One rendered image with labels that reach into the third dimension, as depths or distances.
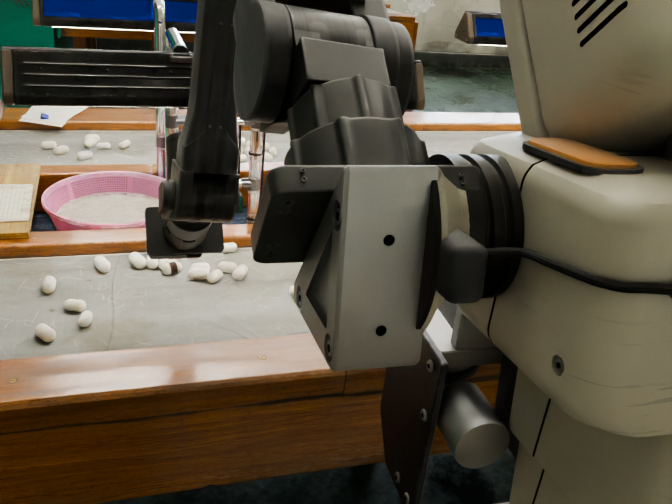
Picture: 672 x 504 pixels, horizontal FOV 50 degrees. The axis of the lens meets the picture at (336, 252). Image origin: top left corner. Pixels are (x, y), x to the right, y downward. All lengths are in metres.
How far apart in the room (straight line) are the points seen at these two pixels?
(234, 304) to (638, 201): 0.88
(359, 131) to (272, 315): 0.76
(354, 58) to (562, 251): 0.17
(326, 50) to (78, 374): 0.64
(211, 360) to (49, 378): 0.20
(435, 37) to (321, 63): 6.30
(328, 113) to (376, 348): 0.13
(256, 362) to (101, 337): 0.24
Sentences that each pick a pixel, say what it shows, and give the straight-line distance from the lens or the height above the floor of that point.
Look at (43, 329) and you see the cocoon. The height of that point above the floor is 0.76.
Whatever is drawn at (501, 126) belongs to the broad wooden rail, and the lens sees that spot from 2.24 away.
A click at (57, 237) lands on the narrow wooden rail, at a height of 0.76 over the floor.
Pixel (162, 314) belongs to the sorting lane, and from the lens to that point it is 1.13.
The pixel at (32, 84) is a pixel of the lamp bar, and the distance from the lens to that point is 1.08.
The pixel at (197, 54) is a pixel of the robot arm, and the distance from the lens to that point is 0.80.
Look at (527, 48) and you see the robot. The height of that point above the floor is 1.27.
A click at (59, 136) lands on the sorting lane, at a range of 1.90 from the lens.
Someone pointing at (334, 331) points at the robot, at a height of 1.14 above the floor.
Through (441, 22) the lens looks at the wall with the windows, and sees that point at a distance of 6.72.
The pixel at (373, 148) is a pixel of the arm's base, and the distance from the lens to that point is 0.39.
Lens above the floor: 1.35
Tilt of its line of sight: 27 degrees down
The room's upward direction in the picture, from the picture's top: 6 degrees clockwise
